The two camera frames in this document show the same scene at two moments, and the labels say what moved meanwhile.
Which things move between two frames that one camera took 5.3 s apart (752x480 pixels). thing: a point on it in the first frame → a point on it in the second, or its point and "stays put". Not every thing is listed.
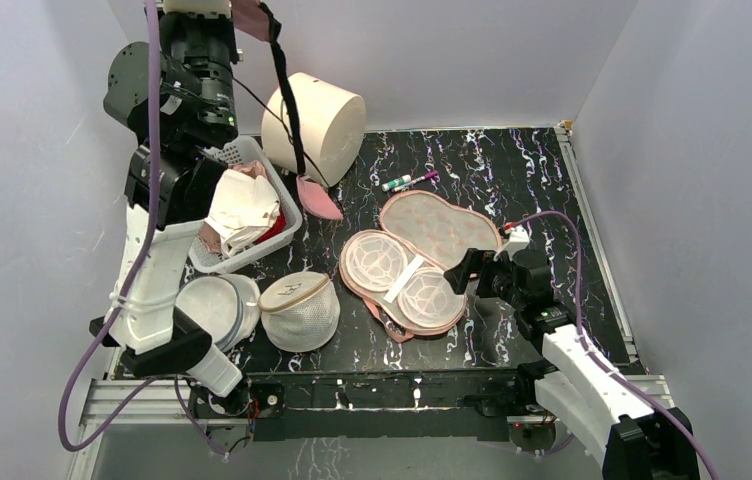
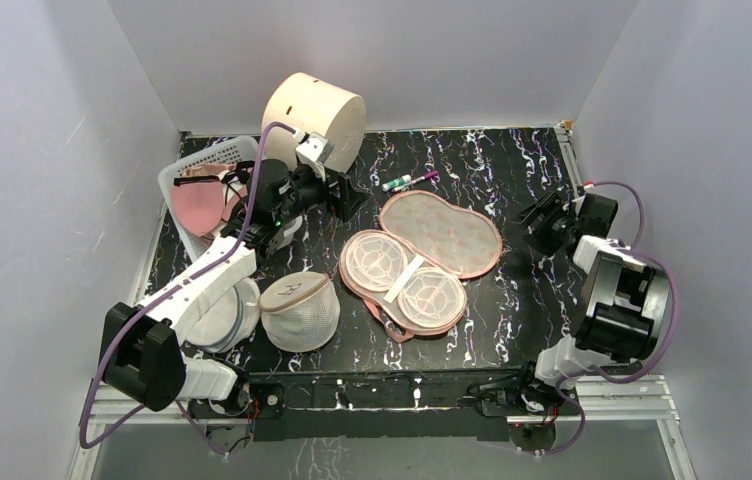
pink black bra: [311, 191] → [205, 193]
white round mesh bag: [299, 311] stays put
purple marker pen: [429, 175] stays put
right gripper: [484, 277] → [541, 221]
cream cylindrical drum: [330, 120] stays put
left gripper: [174, 23] → [349, 199]
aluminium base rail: [120, 401] stays put
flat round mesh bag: [227, 306] stays put
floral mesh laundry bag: [400, 268] stays put
